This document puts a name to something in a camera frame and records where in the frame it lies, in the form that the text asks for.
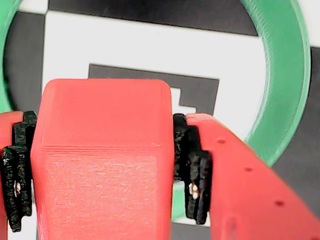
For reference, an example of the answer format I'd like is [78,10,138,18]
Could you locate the green ring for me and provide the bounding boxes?
[0,0,312,222]

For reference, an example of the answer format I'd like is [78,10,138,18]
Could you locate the red cube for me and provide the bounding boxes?
[29,78,175,240]

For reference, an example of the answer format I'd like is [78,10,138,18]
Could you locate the checkerboard marker mat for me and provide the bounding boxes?
[0,0,320,240]

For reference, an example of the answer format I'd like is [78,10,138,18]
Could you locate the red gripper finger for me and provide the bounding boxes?
[0,110,38,240]
[172,112,320,240]

